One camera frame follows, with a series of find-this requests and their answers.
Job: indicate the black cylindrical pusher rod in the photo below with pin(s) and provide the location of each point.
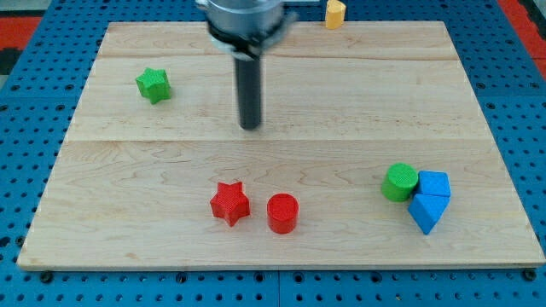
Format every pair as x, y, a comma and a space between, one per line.
248, 93

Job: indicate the green star block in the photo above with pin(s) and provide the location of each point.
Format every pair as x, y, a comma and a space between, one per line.
154, 85

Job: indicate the red star block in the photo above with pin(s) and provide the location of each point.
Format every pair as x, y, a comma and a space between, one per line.
230, 203

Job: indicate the blue cube block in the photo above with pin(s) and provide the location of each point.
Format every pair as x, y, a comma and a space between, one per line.
436, 183

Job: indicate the yellow block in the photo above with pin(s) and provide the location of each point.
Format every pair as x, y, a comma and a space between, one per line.
335, 14

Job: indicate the red cylinder block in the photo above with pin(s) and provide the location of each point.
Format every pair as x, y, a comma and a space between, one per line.
282, 213

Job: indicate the wooden board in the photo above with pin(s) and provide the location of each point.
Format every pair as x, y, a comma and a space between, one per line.
132, 183

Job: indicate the green cylinder block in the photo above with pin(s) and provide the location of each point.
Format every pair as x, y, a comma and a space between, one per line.
399, 182

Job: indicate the blue triangular prism block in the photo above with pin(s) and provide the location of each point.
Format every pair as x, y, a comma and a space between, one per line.
427, 210

